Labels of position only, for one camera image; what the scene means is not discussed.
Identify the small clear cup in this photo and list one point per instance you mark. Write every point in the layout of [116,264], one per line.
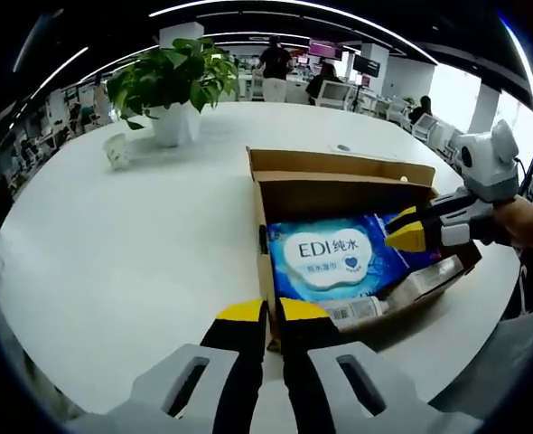
[116,151]

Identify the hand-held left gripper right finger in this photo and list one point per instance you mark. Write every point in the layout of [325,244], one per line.
[311,380]

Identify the brown cardboard shoe box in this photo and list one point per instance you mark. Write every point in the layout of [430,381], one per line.
[339,181]

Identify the white office chair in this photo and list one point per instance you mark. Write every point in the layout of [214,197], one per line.
[336,96]
[425,126]

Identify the pink display screen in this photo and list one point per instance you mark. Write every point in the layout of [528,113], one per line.
[325,47]

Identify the long curved ceiling light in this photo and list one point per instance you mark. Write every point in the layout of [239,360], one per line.
[339,20]

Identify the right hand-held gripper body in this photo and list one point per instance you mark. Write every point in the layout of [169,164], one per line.
[490,163]

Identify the green potted plant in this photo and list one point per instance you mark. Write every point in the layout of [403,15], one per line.
[171,86]

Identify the person's right hand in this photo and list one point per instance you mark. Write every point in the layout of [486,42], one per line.
[519,221]

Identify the blue wet wipes soft item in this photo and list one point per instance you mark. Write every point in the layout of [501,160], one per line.
[330,257]

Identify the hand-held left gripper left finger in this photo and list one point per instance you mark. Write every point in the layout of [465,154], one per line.
[230,370]

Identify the dark display screen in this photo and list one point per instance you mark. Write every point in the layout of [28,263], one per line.
[367,64]

